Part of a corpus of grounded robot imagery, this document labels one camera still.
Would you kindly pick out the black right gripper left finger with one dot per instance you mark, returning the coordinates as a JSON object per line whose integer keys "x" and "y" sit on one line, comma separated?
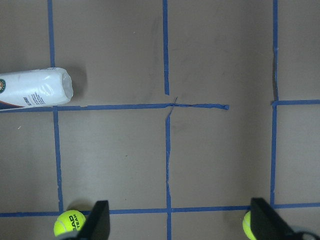
{"x": 97, "y": 225}

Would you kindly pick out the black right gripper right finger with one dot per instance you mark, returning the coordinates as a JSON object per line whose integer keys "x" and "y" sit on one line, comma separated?
{"x": 266, "y": 224}

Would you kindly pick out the white tennis ball can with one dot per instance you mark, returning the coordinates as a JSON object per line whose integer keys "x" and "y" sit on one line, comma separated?
{"x": 35, "y": 88}

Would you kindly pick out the yellow tennis ball by base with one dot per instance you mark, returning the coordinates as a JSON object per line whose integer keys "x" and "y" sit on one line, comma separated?
{"x": 246, "y": 225}

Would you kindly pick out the yellow tennis ball centre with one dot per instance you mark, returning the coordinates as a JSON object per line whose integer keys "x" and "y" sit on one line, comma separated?
{"x": 69, "y": 221}

